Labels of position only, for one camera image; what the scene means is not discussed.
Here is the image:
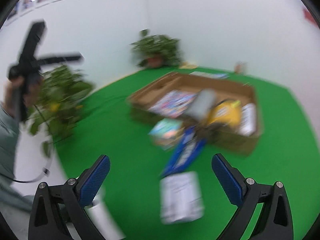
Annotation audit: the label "red wall sign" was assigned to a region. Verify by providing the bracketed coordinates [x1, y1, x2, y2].
[302, 7, 317, 23]

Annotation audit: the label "potted plant in terracotta pot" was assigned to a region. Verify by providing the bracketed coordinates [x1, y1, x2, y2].
[130, 29, 182, 68]

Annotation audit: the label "white spray bottle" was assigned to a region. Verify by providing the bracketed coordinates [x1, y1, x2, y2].
[239, 104, 258, 137]

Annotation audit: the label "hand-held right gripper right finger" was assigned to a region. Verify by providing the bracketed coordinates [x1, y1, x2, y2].
[211, 153, 294, 240]

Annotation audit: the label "large shallow cardboard box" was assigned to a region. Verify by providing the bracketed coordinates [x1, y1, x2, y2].
[127, 71, 262, 157]

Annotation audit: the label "person's left hand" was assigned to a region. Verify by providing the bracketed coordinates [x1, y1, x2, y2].
[4, 76, 38, 117]

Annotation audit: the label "long blue box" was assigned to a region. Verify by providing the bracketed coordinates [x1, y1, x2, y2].
[160, 126, 208, 178]

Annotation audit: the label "person's left forearm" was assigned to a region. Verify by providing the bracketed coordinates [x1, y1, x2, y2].
[0, 102, 22, 180]

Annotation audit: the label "colourful board game box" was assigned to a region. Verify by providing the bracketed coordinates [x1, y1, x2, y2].
[147, 90, 198, 118]

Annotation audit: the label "yellow label jar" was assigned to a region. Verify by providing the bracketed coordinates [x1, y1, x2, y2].
[207, 99, 242, 128]

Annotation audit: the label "silver metal can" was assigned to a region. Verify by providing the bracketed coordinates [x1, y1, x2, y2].
[186, 89, 217, 120]

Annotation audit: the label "black cable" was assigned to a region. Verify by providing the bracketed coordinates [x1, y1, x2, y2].
[11, 130, 54, 183]

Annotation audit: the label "white packet on table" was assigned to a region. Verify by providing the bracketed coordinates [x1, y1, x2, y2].
[159, 171, 204, 225]

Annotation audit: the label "small colourful box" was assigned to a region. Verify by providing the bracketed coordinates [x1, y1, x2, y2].
[148, 119, 184, 150]

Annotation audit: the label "white handheld fan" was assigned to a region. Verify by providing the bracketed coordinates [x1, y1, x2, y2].
[84, 190, 125, 240]

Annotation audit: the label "light blue paper sheet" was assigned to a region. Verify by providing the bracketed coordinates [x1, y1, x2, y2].
[189, 71, 229, 79]

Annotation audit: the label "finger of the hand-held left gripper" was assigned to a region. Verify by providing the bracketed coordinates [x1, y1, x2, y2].
[35, 52, 85, 65]
[17, 21, 47, 64]

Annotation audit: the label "large leafy green plant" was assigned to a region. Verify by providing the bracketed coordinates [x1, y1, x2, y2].
[26, 65, 94, 157]

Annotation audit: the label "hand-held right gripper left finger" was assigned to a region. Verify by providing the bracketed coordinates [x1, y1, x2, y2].
[28, 154, 111, 240]

